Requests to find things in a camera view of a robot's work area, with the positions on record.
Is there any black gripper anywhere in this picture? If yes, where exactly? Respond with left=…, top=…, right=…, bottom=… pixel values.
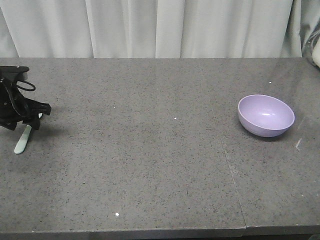
left=0, top=66, right=52, bottom=131

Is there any pale green plastic spoon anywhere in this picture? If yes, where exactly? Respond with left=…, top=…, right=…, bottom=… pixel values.
left=13, top=124, right=32, bottom=155

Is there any lilac plastic bowl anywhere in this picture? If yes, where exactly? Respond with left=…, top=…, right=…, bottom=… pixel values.
left=238, top=94, right=295, bottom=138

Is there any white curtain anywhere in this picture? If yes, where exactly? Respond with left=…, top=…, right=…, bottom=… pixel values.
left=0, top=0, right=320, bottom=59

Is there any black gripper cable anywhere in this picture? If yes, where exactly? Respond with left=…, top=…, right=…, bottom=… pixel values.
left=15, top=79, right=36, bottom=92

